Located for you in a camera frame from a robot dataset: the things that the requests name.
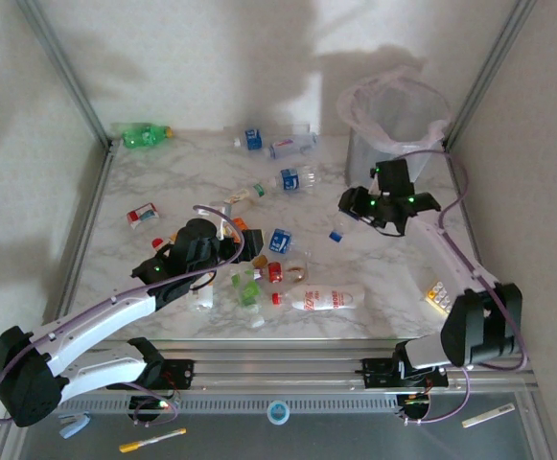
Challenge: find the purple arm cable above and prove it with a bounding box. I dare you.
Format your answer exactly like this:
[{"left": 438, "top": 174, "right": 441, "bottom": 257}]
[
  {"left": 0, "top": 204, "right": 246, "bottom": 428},
  {"left": 392, "top": 148, "right": 531, "bottom": 427}
]

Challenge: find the aluminium table side rail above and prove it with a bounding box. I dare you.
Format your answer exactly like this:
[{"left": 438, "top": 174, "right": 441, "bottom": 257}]
[
  {"left": 443, "top": 143, "right": 485, "bottom": 265},
  {"left": 42, "top": 141, "right": 121, "bottom": 332}
]

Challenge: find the clear unlabelled plastic bottle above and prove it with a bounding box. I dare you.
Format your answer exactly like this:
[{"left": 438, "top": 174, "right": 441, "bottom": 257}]
[{"left": 189, "top": 282, "right": 215, "bottom": 312}]

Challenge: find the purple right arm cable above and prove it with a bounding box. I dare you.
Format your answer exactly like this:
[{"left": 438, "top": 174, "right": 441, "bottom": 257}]
[{"left": 392, "top": 148, "right": 531, "bottom": 427}]

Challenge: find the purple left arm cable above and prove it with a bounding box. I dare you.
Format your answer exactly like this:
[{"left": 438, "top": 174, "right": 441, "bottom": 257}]
[{"left": 0, "top": 204, "right": 246, "bottom": 428}]

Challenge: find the grey translucent waste bin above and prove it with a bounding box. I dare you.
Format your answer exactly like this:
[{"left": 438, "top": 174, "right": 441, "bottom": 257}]
[{"left": 337, "top": 69, "right": 453, "bottom": 188}]

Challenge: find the yellow calculator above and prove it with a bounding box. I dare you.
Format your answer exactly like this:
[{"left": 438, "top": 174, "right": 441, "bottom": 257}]
[{"left": 421, "top": 280, "right": 454, "bottom": 315}]

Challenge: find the slotted metal strip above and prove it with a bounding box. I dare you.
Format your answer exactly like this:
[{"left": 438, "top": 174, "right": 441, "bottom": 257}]
[{"left": 33, "top": 395, "right": 404, "bottom": 416}]

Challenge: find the clear plastic bin liner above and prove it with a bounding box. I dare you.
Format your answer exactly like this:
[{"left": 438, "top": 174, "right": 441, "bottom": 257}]
[{"left": 336, "top": 66, "right": 453, "bottom": 162}]

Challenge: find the red cap plastic bottle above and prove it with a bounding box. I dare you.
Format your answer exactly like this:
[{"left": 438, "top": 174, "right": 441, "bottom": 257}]
[{"left": 151, "top": 234, "right": 178, "bottom": 253}]

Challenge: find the red label herbal tea bottle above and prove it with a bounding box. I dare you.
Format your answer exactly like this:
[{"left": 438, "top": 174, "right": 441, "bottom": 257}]
[{"left": 256, "top": 261, "right": 311, "bottom": 287}]

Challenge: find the bottle with green white label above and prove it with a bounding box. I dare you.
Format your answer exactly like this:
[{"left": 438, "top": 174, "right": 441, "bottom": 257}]
[{"left": 223, "top": 181, "right": 267, "bottom": 205}]

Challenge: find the red white label plastic bottle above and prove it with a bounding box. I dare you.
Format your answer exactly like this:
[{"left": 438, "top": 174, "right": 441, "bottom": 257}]
[{"left": 126, "top": 202, "right": 160, "bottom": 230}]

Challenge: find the white flat stick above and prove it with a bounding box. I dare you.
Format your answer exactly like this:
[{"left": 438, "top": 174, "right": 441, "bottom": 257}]
[{"left": 460, "top": 402, "right": 517, "bottom": 428}]

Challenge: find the blue label plastic bottle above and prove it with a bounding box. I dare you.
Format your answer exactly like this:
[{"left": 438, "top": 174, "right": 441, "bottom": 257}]
[
  {"left": 267, "top": 165, "right": 321, "bottom": 193},
  {"left": 263, "top": 228, "right": 311, "bottom": 260},
  {"left": 233, "top": 126, "right": 266, "bottom": 152}
]

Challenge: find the yellow pen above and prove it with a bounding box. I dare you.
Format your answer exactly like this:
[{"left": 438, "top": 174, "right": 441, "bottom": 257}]
[{"left": 118, "top": 427, "right": 187, "bottom": 454}]

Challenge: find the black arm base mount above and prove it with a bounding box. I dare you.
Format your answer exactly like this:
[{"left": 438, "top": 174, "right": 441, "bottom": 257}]
[
  {"left": 160, "top": 358, "right": 196, "bottom": 390},
  {"left": 361, "top": 356, "right": 450, "bottom": 390}
]

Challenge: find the green label plastic bottle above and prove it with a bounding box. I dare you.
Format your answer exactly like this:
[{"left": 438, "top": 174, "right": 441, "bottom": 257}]
[{"left": 229, "top": 268, "right": 263, "bottom": 311}]

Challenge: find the clear bottle with blue cap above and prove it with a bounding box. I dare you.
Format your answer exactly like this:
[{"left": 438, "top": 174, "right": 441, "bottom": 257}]
[{"left": 328, "top": 210, "right": 360, "bottom": 243}]

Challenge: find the white bottle with red print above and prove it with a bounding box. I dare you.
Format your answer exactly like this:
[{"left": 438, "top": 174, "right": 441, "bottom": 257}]
[{"left": 271, "top": 283, "right": 366, "bottom": 312}]

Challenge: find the aluminium frame post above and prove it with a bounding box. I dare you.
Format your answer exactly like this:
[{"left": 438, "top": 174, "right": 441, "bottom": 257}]
[
  {"left": 16, "top": 0, "right": 114, "bottom": 145},
  {"left": 445, "top": 0, "right": 538, "bottom": 145}
]

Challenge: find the clear bottle red blue label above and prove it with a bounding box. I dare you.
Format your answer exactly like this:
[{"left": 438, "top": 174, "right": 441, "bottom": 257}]
[{"left": 266, "top": 132, "right": 319, "bottom": 160}]

